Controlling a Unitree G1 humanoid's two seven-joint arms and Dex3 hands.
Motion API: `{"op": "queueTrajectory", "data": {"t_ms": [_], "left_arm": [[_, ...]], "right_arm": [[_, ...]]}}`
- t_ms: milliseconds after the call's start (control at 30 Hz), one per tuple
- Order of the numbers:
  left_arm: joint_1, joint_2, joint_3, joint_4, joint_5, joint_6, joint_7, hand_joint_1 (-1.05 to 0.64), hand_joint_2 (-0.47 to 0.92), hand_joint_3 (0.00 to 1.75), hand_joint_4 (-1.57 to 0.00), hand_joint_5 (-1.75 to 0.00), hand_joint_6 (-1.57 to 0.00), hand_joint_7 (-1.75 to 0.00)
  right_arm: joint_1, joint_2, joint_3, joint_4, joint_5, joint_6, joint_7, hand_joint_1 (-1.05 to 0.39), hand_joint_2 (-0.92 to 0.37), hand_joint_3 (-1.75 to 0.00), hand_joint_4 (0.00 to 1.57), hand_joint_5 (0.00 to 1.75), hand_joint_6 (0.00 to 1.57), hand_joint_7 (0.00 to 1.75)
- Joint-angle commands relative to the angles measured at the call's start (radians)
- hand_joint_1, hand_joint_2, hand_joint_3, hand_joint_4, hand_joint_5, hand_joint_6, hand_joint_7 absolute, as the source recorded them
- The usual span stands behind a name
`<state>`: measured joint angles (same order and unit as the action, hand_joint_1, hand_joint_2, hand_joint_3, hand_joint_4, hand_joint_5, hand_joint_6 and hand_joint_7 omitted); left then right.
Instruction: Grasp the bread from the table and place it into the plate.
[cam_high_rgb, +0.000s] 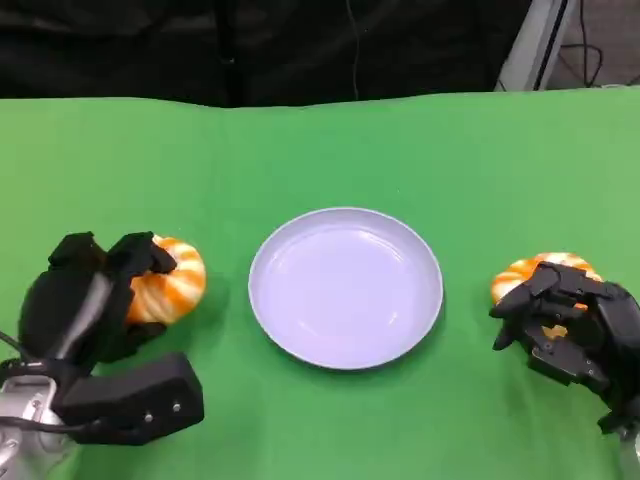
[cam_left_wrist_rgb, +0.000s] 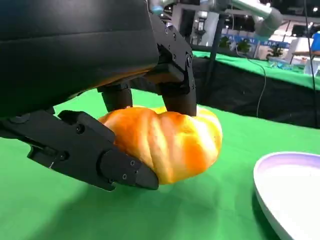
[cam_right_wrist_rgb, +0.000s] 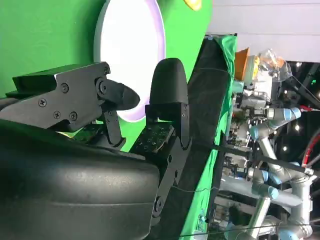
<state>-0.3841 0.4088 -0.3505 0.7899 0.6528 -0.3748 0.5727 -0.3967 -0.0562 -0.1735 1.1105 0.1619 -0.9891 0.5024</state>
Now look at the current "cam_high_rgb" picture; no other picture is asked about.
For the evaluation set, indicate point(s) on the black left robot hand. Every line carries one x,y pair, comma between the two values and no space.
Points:
60,310

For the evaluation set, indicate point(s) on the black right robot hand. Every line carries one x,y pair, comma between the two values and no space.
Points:
600,340

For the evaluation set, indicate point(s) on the orange white toy bread roll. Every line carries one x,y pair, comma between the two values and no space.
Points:
175,295
510,280

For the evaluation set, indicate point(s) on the lilac plate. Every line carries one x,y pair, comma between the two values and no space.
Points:
345,290

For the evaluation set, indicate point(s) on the black cloth curtain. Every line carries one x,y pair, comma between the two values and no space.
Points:
150,50

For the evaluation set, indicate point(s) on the green table cloth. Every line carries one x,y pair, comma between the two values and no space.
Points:
320,160

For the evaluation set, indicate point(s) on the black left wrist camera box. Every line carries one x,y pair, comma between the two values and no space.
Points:
135,400

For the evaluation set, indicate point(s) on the grey metal frame post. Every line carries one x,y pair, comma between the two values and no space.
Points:
540,45

